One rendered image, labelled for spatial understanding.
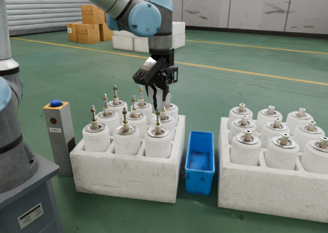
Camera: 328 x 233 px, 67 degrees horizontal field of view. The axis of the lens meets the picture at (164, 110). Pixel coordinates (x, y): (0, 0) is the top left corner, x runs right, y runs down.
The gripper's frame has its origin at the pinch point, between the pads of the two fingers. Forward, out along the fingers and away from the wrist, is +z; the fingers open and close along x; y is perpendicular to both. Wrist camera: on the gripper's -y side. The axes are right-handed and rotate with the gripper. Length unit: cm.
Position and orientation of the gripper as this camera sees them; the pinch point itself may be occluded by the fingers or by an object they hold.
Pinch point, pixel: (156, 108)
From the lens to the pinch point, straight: 84.2
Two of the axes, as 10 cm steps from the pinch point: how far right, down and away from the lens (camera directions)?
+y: 6.3, -3.2, 7.1
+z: 0.0, 9.1, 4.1
